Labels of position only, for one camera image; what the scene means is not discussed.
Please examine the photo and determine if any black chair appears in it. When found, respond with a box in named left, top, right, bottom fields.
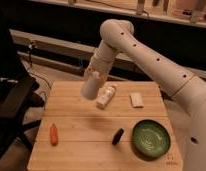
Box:
left=0, top=77, right=45, bottom=160

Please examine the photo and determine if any green ceramic plate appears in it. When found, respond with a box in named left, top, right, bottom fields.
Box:
left=132, top=119, right=171, bottom=159

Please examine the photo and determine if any black cable on floor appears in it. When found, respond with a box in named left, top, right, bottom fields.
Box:
left=20, top=41, right=53, bottom=91

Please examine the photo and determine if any black marker cap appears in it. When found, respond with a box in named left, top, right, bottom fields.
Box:
left=112, top=128, right=124, bottom=145

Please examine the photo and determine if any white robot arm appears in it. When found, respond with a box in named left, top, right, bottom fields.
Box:
left=81, top=19, right=206, bottom=171

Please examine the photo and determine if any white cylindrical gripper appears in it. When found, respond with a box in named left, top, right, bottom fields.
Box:
left=81, top=65, right=108, bottom=100

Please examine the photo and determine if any white eraser block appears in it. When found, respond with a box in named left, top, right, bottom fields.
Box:
left=130, top=93, right=144, bottom=108

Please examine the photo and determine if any orange toy carrot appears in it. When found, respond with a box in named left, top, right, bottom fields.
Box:
left=50, top=123, right=58, bottom=146

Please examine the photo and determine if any white bottle lying down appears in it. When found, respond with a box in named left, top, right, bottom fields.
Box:
left=96, top=86, right=116, bottom=109

